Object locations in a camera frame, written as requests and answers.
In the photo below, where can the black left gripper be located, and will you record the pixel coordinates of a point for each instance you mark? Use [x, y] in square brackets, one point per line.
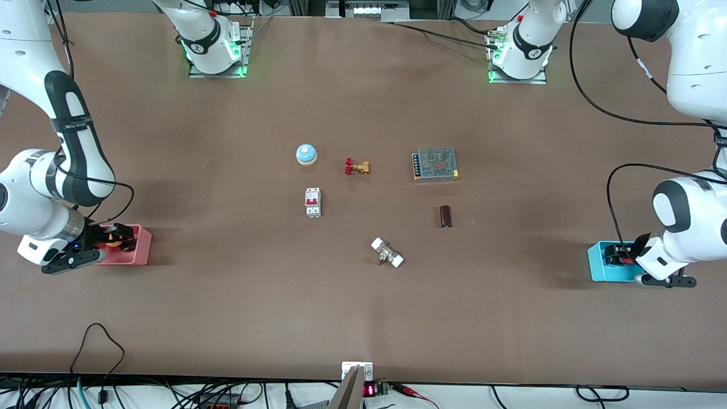
[640, 243]

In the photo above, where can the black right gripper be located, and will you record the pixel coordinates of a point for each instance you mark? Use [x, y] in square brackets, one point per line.
[96, 236]

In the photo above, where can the yellow push button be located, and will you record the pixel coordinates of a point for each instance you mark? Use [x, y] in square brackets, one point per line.
[114, 243]

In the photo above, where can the red push button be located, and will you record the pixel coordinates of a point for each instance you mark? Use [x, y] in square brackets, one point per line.
[627, 259]

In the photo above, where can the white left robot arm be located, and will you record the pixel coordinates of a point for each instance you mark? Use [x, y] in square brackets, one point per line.
[693, 221]

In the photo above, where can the pink plastic bin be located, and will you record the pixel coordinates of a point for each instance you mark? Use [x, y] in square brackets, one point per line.
[142, 251]

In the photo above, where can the blue plastic bin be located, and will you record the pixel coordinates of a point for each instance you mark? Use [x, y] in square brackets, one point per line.
[596, 268]

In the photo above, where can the dark brown cylinder capacitor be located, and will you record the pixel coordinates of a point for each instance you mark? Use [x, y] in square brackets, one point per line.
[446, 216]

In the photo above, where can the blue white dome button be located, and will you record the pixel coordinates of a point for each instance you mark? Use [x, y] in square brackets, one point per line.
[306, 154]

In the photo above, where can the metal mesh power supply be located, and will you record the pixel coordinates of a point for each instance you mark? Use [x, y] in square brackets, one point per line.
[436, 163]

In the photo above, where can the metal fitting white caps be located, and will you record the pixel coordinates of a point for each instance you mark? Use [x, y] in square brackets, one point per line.
[386, 253]

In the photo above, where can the red alligator clip lead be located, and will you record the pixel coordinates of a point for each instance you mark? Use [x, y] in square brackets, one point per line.
[412, 392]

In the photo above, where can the red digit display module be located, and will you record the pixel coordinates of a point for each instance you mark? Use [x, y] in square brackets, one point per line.
[370, 390]

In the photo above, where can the white power strip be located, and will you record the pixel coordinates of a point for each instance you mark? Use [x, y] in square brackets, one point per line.
[366, 8]

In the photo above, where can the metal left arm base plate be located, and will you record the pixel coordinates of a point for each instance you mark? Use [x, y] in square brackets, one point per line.
[539, 81]

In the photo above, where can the white circuit breaker red switch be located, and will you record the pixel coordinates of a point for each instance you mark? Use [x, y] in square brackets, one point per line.
[313, 202]

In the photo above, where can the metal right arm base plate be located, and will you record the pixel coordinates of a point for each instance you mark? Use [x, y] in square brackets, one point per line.
[245, 57]

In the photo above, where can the grey camera pole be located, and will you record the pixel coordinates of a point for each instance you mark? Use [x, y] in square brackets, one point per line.
[347, 392]

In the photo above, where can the white pole bracket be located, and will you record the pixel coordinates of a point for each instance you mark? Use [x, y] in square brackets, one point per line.
[368, 369]

